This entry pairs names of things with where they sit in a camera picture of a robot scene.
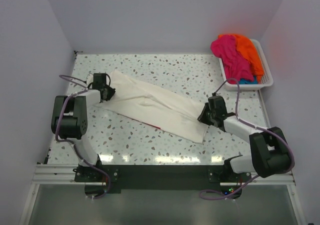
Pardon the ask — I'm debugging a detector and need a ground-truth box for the pink t shirt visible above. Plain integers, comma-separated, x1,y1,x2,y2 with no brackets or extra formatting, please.
210,35,255,82

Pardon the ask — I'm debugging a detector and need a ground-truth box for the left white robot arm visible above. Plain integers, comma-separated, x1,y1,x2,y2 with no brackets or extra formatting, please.
51,73,116,181

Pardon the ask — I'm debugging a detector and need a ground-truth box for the orange t shirt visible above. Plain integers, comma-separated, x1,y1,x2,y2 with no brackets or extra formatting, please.
218,34,264,82

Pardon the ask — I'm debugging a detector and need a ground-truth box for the aluminium rail frame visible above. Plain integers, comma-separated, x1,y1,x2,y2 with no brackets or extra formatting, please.
19,89,307,225

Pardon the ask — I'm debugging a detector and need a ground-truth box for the white t shirt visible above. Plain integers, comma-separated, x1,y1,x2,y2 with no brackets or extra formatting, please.
98,70,208,144

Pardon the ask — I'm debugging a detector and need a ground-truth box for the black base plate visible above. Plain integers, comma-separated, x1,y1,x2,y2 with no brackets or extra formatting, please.
73,164,252,198

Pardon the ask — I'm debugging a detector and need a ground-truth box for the white plastic basket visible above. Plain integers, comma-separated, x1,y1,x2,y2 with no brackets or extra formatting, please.
218,38,274,92

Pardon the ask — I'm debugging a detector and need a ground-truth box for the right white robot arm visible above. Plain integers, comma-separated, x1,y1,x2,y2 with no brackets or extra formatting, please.
197,93,294,182

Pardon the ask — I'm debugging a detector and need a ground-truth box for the blue t shirt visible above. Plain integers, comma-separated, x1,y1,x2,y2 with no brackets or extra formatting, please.
237,76,258,85

